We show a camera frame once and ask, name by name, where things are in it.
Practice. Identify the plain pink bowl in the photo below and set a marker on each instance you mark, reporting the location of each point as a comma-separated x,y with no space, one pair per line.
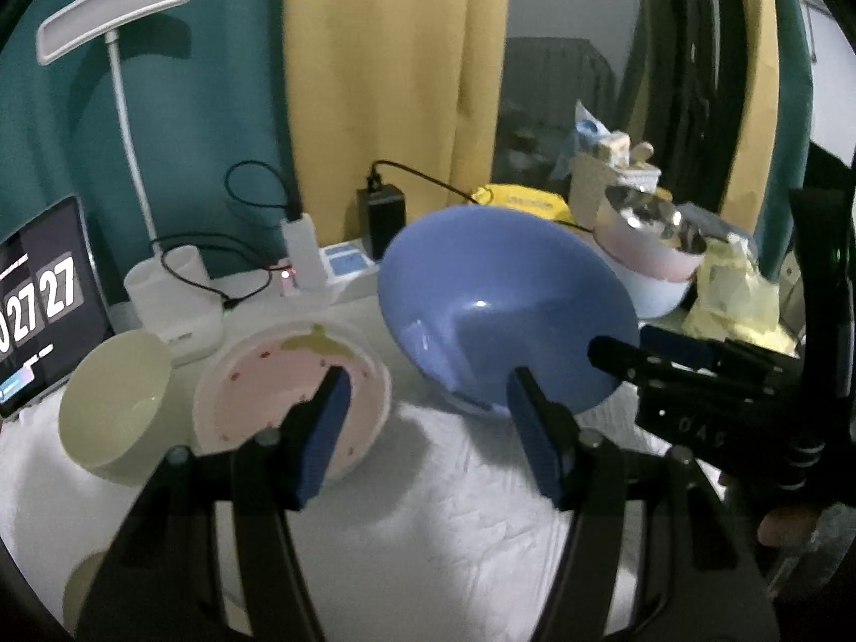
642,257

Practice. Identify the person's right hand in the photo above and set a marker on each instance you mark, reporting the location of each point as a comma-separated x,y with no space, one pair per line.
786,526

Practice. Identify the black charger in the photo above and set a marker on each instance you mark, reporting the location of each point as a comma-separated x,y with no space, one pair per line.
381,221

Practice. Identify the light blue bowl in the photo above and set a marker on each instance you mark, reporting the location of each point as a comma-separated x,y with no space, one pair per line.
659,294

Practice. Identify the large blue bowl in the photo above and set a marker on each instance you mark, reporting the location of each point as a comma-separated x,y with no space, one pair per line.
508,281

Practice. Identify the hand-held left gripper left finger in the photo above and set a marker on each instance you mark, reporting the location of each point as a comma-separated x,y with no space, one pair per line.
328,428

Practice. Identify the teal curtain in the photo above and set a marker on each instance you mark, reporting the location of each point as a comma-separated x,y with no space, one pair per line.
792,147
221,80

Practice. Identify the grey cloth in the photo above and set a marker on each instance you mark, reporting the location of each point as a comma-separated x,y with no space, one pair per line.
719,221

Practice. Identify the pink speckled bowl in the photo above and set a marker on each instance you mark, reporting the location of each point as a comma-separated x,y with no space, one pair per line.
267,381

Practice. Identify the tablet with clock display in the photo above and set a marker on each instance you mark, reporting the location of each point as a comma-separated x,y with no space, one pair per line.
60,294

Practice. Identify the cream plate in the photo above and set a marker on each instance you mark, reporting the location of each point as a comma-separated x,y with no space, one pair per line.
81,588

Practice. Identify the white tablecloth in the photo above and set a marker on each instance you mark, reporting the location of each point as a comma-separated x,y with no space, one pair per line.
435,515

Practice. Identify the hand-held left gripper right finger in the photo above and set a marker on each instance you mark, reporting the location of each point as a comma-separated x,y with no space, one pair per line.
535,435

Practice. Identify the cream bowl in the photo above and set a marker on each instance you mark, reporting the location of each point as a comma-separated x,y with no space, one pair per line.
114,401

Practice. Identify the yellow packet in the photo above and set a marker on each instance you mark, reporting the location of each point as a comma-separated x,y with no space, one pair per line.
521,200

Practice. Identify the steel bowl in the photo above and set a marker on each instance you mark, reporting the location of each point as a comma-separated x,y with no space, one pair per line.
649,217

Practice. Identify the yellow curtain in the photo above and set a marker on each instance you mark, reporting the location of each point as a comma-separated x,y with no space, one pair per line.
756,114
388,80

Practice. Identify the white power strip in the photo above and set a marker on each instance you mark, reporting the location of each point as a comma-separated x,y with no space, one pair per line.
344,264

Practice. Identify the white basket with items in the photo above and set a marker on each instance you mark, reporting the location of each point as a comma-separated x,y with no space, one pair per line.
602,174

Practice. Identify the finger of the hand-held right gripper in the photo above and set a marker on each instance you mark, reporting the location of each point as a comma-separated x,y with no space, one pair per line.
682,344
695,414

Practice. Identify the white desk lamp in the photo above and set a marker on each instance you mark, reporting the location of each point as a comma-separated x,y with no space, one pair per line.
114,10

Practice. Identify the white charger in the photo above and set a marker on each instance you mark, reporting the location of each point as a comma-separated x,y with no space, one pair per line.
302,254

